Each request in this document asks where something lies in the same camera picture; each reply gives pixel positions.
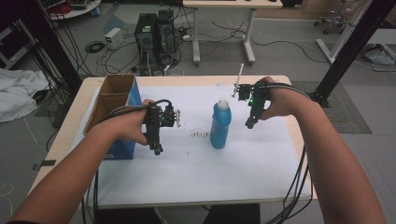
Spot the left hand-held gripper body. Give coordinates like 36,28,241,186
143,102,182,142

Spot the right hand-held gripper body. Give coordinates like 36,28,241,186
231,63,273,114

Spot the blue bottle with white cap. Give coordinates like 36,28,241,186
209,97,233,150

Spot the blue cardboard box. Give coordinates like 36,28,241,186
82,73,144,161

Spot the person's right hand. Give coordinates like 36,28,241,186
259,76,303,122

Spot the person's left hand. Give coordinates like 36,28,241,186
105,98,155,147

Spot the light wooden table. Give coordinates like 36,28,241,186
28,74,319,210

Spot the white table mat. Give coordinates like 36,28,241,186
68,83,313,208

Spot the black computer tower green label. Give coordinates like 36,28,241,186
134,12,159,77

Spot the small white box device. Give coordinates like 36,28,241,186
104,27,125,50

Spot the grey floor mat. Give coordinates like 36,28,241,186
290,80,374,135

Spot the white desk with legs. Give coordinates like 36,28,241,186
182,0,285,67

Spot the white metal stand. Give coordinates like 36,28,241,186
315,0,375,65

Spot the office chair wheel base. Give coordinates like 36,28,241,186
313,10,349,35

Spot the black tape strip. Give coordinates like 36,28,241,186
32,159,57,172

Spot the blue-grey cloth bundle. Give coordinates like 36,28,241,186
363,46,396,66

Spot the round white table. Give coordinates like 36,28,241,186
46,0,103,21

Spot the white crumpled cloth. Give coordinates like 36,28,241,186
0,67,50,124

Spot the dark shelf unit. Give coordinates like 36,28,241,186
0,18,33,71

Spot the left gripper grey cable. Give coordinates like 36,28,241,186
106,98,174,121

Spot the gripper grey cable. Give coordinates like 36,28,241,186
264,81,314,224
106,98,174,121

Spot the right gripper grey cable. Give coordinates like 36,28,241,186
264,81,314,224

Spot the long black floor cable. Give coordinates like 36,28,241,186
212,21,331,64

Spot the coiled black cable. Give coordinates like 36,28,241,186
84,40,106,54

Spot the black metal frame post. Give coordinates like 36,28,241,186
28,0,84,95
309,0,396,109

